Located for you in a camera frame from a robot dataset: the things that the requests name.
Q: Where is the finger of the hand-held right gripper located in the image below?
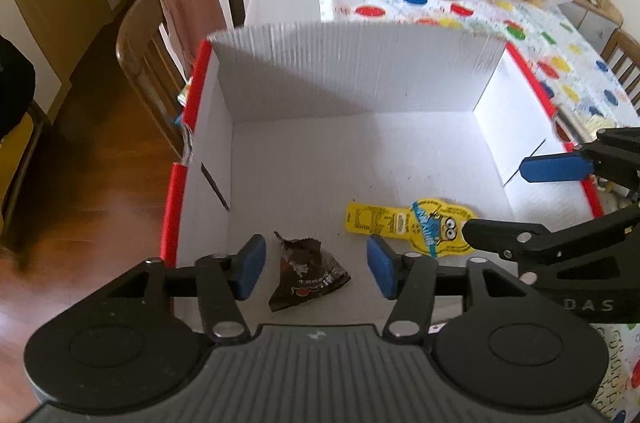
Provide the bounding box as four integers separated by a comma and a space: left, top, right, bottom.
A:
462, 203, 640, 265
519, 127, 640, 204

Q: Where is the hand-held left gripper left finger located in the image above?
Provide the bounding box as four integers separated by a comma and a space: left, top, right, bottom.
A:
106, 233, 268, 345

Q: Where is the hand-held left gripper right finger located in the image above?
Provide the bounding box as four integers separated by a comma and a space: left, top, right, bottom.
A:
366, 234, 532, 345

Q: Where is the yellow cartoon snack packet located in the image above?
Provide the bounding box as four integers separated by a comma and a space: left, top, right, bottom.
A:
344, 198, 482, 260

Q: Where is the dark brown snack wrapper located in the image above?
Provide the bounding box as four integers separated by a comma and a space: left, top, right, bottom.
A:
267, 231, 354, 313

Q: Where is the white cardboard box red outside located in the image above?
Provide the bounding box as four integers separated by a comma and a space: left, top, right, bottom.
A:
159, 22, 608, 333

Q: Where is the light wooden chair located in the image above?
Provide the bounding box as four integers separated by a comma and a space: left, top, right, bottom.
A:
599, 28, 640, 104

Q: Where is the balloon print tablecloth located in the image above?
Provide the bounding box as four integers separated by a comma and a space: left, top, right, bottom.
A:
317, 0, 640, 423

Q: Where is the pink cloth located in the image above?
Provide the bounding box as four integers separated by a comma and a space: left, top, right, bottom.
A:
152, 0, 229, 80

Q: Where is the dark cloth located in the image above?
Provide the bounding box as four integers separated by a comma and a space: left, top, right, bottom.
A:
0, 35, 37, 144

